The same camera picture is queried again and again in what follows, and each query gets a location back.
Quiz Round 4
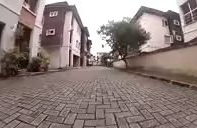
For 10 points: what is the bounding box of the green leafy tree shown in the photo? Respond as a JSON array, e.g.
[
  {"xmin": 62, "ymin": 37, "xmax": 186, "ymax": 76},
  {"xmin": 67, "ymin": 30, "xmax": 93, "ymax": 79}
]
[
  {"xmin": 96, "ymin": 18, "xmax": 151, "ymax": 69},
  {"xmin": 100, "ymin": 52, "xmax": 114, "ymax": 67}
]

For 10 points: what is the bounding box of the grey brick paved road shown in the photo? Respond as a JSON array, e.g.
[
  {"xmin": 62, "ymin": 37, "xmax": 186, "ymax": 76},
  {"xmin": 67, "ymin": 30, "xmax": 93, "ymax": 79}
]
[{"xmin": 0, "ymin": 65, "xmax": 197, "ymax": 128}]

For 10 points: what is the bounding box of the brown and white building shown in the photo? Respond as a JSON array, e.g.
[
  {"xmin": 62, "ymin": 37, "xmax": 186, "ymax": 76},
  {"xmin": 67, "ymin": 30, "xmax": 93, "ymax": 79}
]
[{"xmin": 40, "ymin": 0, "xmax": 87, "ymax": 70}]

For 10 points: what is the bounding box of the green bush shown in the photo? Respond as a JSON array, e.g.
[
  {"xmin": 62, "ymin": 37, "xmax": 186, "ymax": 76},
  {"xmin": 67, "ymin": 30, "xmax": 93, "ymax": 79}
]
[
  {"xmin": 0, "ymin": 46, "xmax": 30, "ymax": 77},
  {"xmin": 27, "ymin": 49, "xmax": 51, "ymax": 73}
]

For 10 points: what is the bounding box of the white building with dark roof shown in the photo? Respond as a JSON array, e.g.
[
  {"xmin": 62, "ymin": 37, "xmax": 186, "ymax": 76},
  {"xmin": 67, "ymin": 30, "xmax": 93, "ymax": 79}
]
[{"xmin": 130, "ymin": 5, "xmax": 186, "ymax": 54}]

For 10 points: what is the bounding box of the grey concrete kerb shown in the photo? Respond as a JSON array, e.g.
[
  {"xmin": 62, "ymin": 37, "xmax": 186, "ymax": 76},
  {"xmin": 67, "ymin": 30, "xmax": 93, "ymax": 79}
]
[
  {"xmin": 112, "ymin": 66, "xmax": 197, "ymax": 94},
  {"xmin": 0, "ymin": 66, "xmax": 75, "ymax": 81}
]

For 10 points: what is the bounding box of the pale building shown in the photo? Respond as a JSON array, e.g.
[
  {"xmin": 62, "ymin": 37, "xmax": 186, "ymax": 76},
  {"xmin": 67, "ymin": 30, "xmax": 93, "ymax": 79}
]
[{"xmin": 0, "ymin": 0, "xmax": 46, "ymax": 76}]

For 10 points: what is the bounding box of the long pale boundary wall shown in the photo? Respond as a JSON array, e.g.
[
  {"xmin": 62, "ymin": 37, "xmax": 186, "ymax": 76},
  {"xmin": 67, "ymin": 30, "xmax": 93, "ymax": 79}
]
[{"xmin": 112, "ymin": 39, "xmax": 197, "ymax": 81}]

